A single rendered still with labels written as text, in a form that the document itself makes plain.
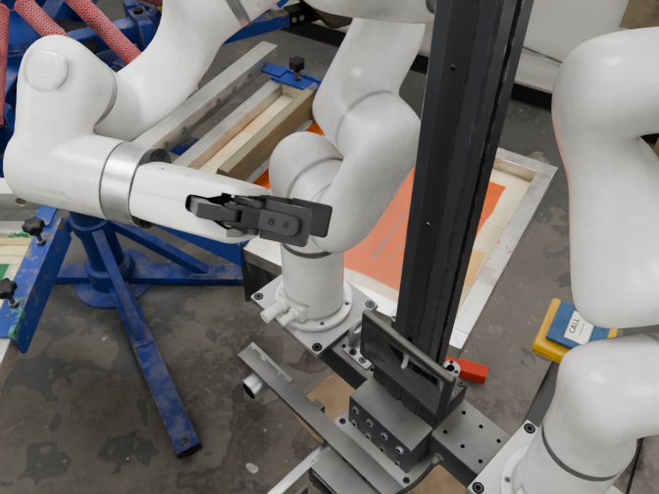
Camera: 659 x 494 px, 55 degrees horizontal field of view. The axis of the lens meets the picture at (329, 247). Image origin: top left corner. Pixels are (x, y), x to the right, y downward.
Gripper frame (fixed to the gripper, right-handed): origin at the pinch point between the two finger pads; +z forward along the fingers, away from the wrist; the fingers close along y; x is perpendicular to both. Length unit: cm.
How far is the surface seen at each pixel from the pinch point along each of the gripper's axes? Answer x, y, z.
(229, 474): -96, -128, -34
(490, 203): 4, -94, 22
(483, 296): -14, -69, 23
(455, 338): -21, -60, 19
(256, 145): 6, -84, -32
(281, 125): 12, -92, -29
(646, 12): 94, -242, 79
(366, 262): -13, -76, -1
